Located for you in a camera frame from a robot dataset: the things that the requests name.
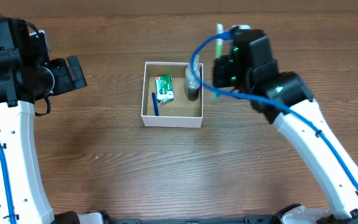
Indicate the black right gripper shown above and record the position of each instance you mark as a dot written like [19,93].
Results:
[227,68]

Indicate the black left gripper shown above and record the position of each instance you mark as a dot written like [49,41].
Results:
[66,83]

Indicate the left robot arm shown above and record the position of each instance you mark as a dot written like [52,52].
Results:
[28,75]

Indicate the blue disposable razor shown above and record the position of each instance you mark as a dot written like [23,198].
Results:
[155,104]

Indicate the green Dettol soap bar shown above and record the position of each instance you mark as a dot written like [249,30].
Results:
[164,88]

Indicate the green white toothbrush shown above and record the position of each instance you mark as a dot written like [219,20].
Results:
[218,50]

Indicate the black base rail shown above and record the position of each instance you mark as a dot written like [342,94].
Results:
[194,219]

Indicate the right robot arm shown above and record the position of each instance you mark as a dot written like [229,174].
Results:
[250,72]

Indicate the clear foam soap pump bottle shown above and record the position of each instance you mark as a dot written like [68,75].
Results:
[192,80]

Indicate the pink open cardboard box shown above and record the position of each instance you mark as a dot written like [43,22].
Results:
[181,112]

